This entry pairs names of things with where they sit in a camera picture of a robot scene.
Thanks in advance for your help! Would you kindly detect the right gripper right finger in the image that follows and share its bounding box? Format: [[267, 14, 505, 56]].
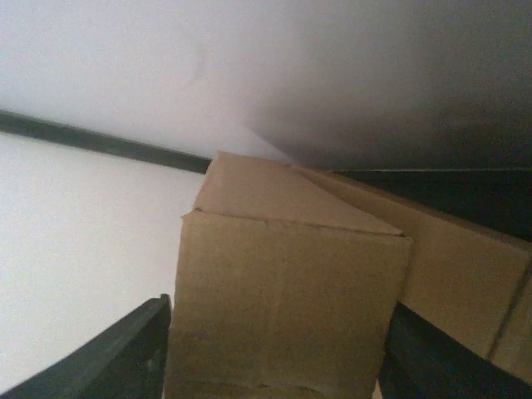
[[378, 303, 531, 398]]

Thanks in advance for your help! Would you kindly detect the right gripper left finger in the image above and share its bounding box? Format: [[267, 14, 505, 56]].
[[1, 294, 171, 398]]

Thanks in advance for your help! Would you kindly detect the cardboard box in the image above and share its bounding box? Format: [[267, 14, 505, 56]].
[[165, 152, 411, 398], [294, 166, 531, 382]]

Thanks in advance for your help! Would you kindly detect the right black frame post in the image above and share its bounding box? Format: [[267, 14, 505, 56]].
[[1, 111, 211, 174]]

